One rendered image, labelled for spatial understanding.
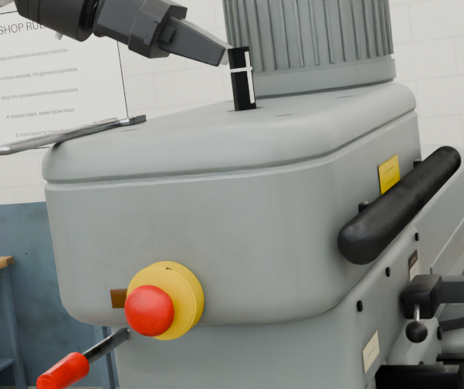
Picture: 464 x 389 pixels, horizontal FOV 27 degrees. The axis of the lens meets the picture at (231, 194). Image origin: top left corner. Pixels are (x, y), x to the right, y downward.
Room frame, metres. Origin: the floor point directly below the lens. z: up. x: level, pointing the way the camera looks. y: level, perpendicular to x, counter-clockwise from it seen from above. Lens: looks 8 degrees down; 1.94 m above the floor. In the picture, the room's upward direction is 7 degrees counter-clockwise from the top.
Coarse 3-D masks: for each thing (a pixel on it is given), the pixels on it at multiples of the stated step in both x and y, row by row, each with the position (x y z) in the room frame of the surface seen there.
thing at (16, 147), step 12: (108, 120) 0.92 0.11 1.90; (120, 120) 0.92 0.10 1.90; (132, 120) 0.93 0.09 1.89; (144, 120) 0.96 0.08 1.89; (60, 132) 0.82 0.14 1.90; (72, 132) 0.83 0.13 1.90; (84, 132) 0.85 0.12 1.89; (96, 132) 0.88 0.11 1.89; (12, 144) 0.74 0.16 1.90; (24, 144) 0.75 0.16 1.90; (36, 144) 0.77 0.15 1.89; (48, 144) 0.79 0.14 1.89
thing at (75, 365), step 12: (120, 336) 0.86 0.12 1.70; (96, 348) 0.83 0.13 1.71; (108, 348) 0.84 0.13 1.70; (60, 360) 0.78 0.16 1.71; (72, 360) 0.78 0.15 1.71; (84, 360) 0.79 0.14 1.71; (96, 360) 0.82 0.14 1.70; (48, 372) 0.76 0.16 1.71; (60, 372) 0.76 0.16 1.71; (72, 372) 0.77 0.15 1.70; (84, 372) 0.79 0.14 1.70; (36, 384) 0.76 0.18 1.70; (48, 384) 0.75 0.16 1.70; (60, 384) 0.75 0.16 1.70
